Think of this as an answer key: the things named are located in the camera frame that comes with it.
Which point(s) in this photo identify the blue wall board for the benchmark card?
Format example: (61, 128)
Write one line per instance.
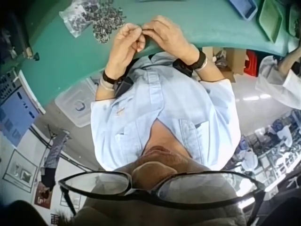
(17, 117)

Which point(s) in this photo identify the green tray with grey parts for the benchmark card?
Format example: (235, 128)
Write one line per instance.
(295, 21)

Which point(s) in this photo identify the framed white wall notice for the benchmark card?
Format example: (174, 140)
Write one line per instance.
(20, 169)

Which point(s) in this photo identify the person's left hand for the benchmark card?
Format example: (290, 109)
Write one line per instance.
(122, 44)

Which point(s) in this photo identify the clear plastic storage box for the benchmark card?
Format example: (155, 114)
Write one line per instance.
(75, 103)

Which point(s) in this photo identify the brown cardboard box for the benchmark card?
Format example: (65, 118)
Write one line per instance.
(231, 62)

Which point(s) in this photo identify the green plastic tray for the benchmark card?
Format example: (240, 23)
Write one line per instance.
(270, 22)

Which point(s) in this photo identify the cluttered workshop shelf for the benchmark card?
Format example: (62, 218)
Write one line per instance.
(272, 150)

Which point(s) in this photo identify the person's right hand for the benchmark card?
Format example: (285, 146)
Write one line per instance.
(171, 35)

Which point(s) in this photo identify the pile of small grey parts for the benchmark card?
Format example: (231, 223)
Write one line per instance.
(107, 22)

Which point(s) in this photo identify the hanging grey garment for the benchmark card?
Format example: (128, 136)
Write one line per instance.
(53, 155)

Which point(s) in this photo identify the red plastic stool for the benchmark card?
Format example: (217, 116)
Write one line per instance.
(252, 63)

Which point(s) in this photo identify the black wrist band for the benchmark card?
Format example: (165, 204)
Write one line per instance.
(117, 81)
(188, 64)

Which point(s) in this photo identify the red wall poster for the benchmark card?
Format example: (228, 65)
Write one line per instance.
(42, 196)

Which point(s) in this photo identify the clear plastic bag of parts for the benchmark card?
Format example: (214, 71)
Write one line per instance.
(75, 20)

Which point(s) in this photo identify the blue plastic tray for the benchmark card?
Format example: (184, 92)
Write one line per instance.
(244, 8)

